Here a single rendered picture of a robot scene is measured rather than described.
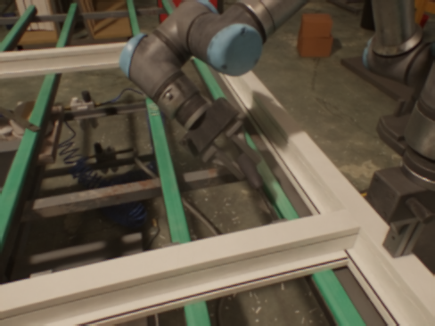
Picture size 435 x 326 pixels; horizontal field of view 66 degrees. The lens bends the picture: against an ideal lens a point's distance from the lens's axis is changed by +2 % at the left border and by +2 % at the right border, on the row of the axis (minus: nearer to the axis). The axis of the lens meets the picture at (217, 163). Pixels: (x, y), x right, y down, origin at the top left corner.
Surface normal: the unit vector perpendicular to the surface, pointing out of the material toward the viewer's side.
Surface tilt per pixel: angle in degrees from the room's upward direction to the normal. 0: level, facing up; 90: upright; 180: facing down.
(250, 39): 92
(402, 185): 0
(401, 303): 90
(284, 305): 0
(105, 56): 90
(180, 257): 0
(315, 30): 90
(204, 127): 65
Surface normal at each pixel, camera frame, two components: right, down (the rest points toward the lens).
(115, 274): -0.02, -0.79
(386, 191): -0.97, 0.17
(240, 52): 0.48, 0.56
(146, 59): 0.02, 0.00
